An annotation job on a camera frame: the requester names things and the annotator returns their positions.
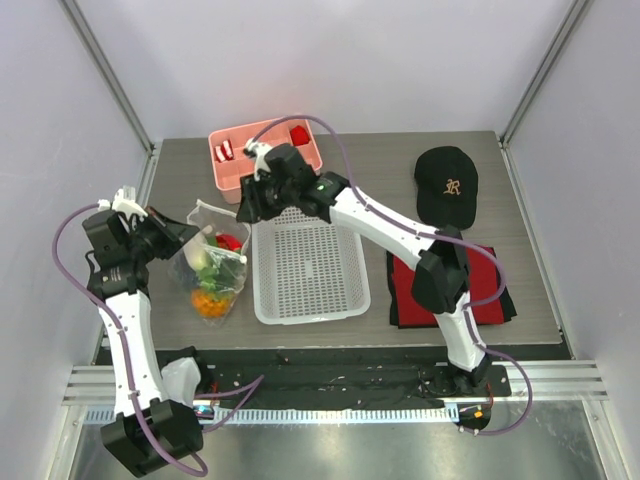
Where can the red white striped sock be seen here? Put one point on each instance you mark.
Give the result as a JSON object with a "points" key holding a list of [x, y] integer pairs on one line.
{"points": [[224, 152]]}

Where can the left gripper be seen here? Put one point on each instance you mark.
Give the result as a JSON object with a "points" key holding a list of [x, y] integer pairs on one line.
{"points": [[175, 234]]}

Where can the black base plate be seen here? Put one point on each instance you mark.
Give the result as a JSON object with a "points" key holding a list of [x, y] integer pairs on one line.
{"points": [[335, 379]]}

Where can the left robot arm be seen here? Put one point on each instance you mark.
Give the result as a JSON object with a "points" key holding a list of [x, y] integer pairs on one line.
{"points": [[154, 422]]}

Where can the polka dot zip bag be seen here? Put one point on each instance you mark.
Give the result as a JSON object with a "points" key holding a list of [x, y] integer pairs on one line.
{"points": [[227, 271]]}

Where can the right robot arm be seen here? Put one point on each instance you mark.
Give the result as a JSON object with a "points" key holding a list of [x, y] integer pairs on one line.
{"points": [[441, 284]]}

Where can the red fake tomato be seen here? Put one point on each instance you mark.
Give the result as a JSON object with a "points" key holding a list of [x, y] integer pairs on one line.
{"points": [[228, 242]]}

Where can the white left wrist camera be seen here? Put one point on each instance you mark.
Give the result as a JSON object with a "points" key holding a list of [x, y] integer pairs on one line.
{"points": [[124, 201]]}

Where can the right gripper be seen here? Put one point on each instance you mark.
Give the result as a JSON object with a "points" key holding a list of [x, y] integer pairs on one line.
{"points": [[251, 198]]}

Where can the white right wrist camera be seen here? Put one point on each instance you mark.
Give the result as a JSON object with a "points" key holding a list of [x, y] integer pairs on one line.
{"points": [[257, 151]]}

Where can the white slotted cable duct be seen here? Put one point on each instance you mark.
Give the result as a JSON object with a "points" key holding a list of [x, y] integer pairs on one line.
{"points": [[447, 414]]}

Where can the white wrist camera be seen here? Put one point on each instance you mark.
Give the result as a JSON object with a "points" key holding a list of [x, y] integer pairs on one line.
{"points": [[257, 151], [124, 201]]}

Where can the black folded cloth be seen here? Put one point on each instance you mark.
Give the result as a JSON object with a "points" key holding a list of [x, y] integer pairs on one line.
{"points": [[406, 313]]}

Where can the white plastic basket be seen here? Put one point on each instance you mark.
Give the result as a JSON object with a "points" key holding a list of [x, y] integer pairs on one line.
{"points": [[307, 271]]}

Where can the red rolled sock back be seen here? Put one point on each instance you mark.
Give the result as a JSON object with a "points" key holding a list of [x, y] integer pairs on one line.
{"points": [[299, 136]]}

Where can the pink divided organizer box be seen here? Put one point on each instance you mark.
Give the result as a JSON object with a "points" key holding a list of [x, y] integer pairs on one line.
{"points": [[227, 175]]}

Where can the black baseball cap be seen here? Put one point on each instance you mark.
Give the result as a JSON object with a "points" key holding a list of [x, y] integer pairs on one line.
{"points": [[447, 188]]}

